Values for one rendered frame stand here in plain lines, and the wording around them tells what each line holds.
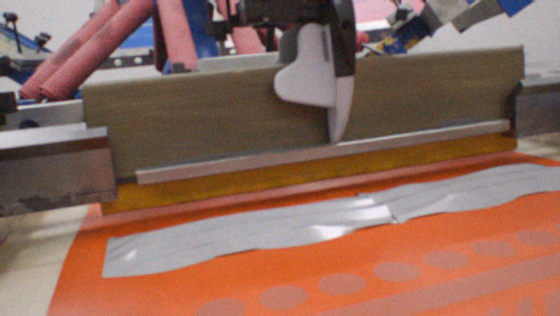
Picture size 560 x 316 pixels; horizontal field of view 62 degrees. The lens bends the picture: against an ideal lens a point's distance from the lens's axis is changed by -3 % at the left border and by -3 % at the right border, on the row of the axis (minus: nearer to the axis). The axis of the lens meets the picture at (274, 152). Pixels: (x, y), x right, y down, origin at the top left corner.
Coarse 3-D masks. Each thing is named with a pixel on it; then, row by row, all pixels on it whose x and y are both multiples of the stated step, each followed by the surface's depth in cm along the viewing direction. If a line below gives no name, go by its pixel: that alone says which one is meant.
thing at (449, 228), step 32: (448, 160) 46; (480, 160) 45; (512, 160) 44; (544, 160) 42; (352, 192) 38; (544, 192) 33; (416, 224) 30; (448, 224) 29; (480, 224) 28; (512, 224) 28
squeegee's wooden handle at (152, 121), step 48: (480, 48) 42; (96, 96) 33; (144, 96) 34; (192, 96) 35; (240, 96) 36; (384, 96) 39; (432, 96) 41; (480, 96) 42; (144, 144) 35; (192, 144) 36; (240, 144) 37; (288, 144) 38
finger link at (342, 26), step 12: (336, 0) 34; (348, 0) 34; (324, 12) 35; (336, 12) 34; (348, 12) 34; (324, 24) 36; (336, 24) 34; (348, 24) 34; (336, 36) 35; (348, 36) 34; (336, 48) 35; (348, 48) 34; (336, 60) 35; (348, 60) 35; (336, 72) 35; (348, 72) 35
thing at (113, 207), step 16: (496, 144) 45; (512, 144) 45; (384, 160) 41; (400, 160) 42; (416, 160) 42; (432, 160) 43; (288, 176) 39; (304, 176) 40; (320, 176) 40; (336, 176) 40; (176, 192) 37; (192, 192) 37; (208, 192) 38; (224, 192) 38; (240, 192) 38; (112, 208) 36; (128, 208) 36; (144, 208) 36
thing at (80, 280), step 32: (256, 192) 41; (288, 192) 40; (320, 192) 39; (96, 224) 36; (128, 224) 35; (160, 224) 34; (96, 256) 29; (224, 256) 27; (256, 256) 27; (288, 256) 27; (320, 256) 26; (352, 256) 26; (384, 256) 25; (64, 288) 25; (96, 288) 24; (128, 288) 24; (160, 288) 24; (192, 288) 24; (224, 288) 23
